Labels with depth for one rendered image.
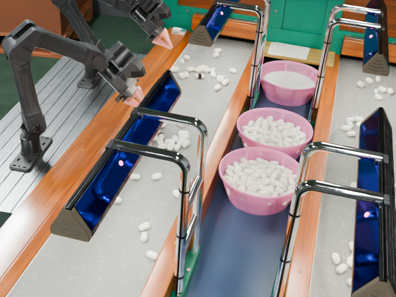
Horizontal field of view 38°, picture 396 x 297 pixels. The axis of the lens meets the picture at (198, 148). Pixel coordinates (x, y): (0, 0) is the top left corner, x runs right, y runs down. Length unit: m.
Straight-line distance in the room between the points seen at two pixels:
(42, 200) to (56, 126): 0.55
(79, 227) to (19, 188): 0.80
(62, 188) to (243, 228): 0.54
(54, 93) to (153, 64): 0.42
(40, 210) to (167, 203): 0.35
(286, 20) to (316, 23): 0.13
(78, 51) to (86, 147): 0.30
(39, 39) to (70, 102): 0.56
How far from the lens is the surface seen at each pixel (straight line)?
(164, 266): 1.44
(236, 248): 1.64
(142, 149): 1.21
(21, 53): 1.79
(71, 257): 1.51
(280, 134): 2.05
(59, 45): 1.84
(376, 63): 1.85
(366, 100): 2.37
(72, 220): 1.08
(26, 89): 1.87
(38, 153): 1.99
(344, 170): 1.91
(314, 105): 2.16
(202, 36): 1.88
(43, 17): 4.20
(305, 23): 2.65
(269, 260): 1.62
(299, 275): 1.47
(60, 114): 2.23
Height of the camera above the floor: 1.79
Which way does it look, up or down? 33 degrees down
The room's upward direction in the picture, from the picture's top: 4 degrees clockwise
